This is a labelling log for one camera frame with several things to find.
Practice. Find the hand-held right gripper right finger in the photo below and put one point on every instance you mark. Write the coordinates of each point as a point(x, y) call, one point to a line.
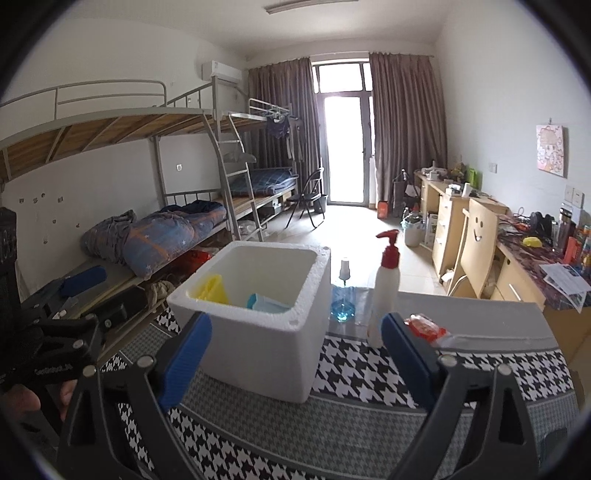
point(408, 364)

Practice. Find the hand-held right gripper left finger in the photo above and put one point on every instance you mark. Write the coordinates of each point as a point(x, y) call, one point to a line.
point(184, 364)

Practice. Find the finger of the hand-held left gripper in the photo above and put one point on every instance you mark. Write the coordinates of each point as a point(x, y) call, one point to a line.
point(83, 280)
point(122, 311)

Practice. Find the white foam box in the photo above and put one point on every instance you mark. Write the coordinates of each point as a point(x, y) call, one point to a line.
point(258, 350)

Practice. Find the yellow sponge cloth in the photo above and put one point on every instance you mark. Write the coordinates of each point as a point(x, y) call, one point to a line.
point(214, 290)

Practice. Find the blue face mask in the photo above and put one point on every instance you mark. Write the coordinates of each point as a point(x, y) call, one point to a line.
point(270, 303)

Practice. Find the person's left hand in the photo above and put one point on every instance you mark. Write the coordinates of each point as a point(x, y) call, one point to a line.
point(21, 401)

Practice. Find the red snack packet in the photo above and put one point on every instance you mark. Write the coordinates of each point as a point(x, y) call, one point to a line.
point(425, 328)

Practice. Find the beige crumpled cloth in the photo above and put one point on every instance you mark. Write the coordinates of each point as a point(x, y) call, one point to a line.
point(162, 290)

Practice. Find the white spray bottle red nozzle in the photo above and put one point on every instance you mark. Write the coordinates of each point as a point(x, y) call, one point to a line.
point(385, 300)

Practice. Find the blue orange star blanket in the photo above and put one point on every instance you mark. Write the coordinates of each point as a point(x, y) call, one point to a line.
point(152, 244)

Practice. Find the red plastic bag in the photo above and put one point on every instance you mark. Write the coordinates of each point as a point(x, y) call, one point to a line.
point(194, 261)

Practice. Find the blue liquid pump bottle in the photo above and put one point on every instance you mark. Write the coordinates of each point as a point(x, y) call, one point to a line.
point(342, 304)

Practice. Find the houndstooth tablecloth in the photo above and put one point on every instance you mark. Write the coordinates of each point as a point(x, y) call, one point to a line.
point(323, 438)

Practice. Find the dark blue quilt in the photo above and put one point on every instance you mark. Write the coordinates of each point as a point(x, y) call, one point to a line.
point(198, 212)

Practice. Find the white bucket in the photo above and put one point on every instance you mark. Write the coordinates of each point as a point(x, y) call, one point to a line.
point(413, 233)

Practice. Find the wooden smiley face chair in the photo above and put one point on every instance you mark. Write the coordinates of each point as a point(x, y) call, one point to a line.
point(480, 249)

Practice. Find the white carton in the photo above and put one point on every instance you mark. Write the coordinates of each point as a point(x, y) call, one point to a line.
point(431, 228)

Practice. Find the wooden desk with dark cover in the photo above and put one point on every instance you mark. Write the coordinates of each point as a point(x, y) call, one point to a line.
point(521, 281)

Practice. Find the light wooden desk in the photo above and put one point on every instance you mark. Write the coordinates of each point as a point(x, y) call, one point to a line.
point(443, 221)

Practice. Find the orange floor object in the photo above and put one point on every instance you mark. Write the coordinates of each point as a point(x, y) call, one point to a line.
point(383, 209)

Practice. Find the grey metal bunk bed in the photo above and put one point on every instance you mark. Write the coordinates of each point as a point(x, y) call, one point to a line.
point(106, 124)
point(263, 110)

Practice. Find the dark bag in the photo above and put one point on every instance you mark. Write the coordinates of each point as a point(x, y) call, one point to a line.
point(404, 196)

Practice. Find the grey metal ladder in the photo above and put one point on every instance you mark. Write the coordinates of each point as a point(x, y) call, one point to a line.
point(235, 184)

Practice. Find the small yellow object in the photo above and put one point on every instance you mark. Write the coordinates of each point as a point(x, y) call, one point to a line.
point(533, 241)

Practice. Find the printed paper booklet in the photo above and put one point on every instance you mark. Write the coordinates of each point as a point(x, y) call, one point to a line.
point(565, 281)

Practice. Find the black folding chair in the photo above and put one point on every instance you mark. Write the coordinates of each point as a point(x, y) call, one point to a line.
point(311, 198)

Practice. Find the black headphones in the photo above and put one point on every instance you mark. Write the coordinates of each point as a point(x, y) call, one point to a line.
point(540, 224)

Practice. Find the grey hanging cloth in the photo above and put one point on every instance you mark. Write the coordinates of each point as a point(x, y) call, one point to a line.
point(240, 155)

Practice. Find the blue plaid mattress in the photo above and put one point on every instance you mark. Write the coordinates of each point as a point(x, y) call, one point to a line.
point(268, 180)

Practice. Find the green box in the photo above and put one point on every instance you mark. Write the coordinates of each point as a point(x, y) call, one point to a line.
point(473, 176)

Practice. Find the row of toiletry bottles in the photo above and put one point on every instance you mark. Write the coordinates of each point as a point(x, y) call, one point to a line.
point(579, 247)

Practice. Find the dark tall tumbler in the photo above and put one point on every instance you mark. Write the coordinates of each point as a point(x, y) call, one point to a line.
point(565, 228)

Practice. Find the glass balcony door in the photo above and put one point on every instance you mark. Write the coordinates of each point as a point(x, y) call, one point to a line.
point(344, 147)

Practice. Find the brown curtain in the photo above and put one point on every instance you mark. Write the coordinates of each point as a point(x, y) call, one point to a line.
point(408, 129)
point(286, 87)

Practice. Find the dark hanging clothes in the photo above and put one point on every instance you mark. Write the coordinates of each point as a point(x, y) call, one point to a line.
point(278, 127)

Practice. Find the white air conditioner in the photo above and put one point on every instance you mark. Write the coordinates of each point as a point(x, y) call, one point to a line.
point(220, 71)

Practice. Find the ceiling tube light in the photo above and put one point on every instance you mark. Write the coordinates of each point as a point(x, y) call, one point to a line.
point(309, 5)

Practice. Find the white wall switch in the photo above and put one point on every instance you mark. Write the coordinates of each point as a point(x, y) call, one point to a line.
point(574, 196)

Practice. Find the pink wall poster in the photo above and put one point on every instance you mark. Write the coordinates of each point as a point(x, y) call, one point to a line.
point(550, 150)

